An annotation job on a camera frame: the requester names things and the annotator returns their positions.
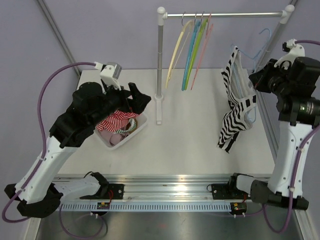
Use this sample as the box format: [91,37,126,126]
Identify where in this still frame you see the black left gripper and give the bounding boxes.
[89,80,151,127]

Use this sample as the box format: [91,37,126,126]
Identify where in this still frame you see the red striped tank top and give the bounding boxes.
[95,110,139,133]

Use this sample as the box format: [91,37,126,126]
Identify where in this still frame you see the light blue thin hanger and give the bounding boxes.
[232,27,272,124]

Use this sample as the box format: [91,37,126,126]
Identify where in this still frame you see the green striped tank top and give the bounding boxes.
[115,119,135,134]

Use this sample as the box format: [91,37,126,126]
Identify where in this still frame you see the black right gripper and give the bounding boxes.
[250,58,293,98]

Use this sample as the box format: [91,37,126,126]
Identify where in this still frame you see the metal clothes rack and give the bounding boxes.
[154,0,298,125]

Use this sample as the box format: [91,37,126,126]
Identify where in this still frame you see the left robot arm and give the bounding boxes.
[4,82,151,220]

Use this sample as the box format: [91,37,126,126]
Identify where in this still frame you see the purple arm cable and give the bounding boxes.
[262,39,320,235]
[1,61,98,223]

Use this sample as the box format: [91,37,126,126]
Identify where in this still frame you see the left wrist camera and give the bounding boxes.
[94,61,122,91]

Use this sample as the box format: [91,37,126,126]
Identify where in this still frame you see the pink tank top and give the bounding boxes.
[99,130,129,147]

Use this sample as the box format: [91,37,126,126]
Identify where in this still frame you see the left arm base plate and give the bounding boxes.
[96,183,125,200]

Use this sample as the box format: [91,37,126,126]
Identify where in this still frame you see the white slotted cable duct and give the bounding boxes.
[61,202,231,212]

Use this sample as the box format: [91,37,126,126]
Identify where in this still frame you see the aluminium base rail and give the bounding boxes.
[53,173,276,202]

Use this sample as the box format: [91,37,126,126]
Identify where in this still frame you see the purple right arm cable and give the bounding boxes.
[262,39,320,235]

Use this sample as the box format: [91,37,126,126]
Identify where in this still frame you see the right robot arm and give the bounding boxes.
[226,56,320,210]

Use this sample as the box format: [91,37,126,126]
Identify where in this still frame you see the black white striped tank top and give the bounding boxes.
[217,46,257,153]

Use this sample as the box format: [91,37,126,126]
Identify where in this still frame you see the cream hanger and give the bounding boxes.
[165,12,195,89]

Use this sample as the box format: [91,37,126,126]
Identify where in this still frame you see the white plastic basket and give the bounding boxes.
[94,112,148,151]

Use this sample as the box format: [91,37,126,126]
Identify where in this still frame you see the pink hanger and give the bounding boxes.
[190,13,214,91]

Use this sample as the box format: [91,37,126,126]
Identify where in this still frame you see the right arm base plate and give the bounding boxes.
[207,183,251,201]

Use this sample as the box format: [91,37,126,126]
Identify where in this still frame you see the green hanger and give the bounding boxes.
[185,19,208,91]

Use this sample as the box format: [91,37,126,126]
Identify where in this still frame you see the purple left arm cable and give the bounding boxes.
[1,61,98,223]

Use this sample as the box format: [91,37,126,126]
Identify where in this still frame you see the brown tank top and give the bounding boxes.
[126,118,138,132]

